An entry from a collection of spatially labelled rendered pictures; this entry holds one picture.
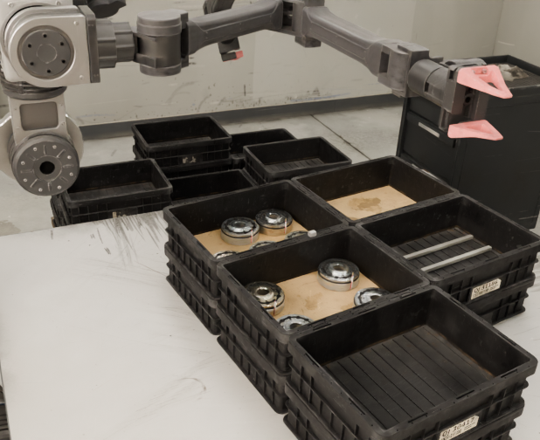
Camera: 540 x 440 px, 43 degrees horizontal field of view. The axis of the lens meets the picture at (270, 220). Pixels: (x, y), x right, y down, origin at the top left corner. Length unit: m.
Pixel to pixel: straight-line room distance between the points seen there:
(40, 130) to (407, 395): 0.95
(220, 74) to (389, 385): 3.59
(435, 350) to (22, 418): 0.89
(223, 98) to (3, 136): 3.30
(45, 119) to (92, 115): 3.06
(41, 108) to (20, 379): 0.60
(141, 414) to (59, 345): 0.31
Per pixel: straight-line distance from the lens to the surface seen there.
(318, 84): 5.12
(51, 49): 1.23
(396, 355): 1.51
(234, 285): 1.49
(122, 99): 4.63
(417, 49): 1.19
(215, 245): 1.82
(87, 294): 1.88
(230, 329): 1.58
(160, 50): 1.25
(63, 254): 2.07
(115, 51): 1.25
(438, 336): 1.59
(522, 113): 3.27
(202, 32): 1.33
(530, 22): 5.69
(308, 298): 1.64
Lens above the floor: 1.78
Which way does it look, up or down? 29 degrees down
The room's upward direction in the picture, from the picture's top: 3 degrees clockwise
